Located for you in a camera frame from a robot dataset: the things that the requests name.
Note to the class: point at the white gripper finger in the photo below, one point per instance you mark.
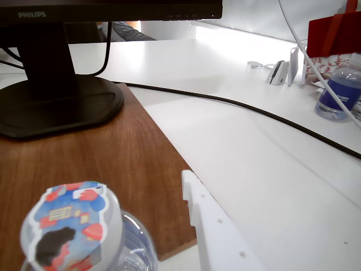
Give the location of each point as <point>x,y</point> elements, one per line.
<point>214,231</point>

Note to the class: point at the blue bottle with sticker cap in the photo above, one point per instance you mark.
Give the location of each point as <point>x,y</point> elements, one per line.
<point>70,226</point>

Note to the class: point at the brown wooden board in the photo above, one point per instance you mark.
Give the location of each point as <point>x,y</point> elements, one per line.
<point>112,158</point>

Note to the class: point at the small white gadget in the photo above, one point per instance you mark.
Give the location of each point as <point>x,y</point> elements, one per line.
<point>277,73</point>

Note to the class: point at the white upright card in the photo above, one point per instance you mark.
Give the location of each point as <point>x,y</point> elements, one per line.
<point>293,67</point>

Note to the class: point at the floral patterned box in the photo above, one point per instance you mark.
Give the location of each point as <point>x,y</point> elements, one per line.
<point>327,63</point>

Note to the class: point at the black Philips monitor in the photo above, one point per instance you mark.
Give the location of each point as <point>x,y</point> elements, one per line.
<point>56,98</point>

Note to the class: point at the grey padded jacket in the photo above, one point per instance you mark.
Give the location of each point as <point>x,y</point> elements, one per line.
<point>127,32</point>

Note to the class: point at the red box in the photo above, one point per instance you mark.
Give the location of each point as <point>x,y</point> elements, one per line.
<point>332,34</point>

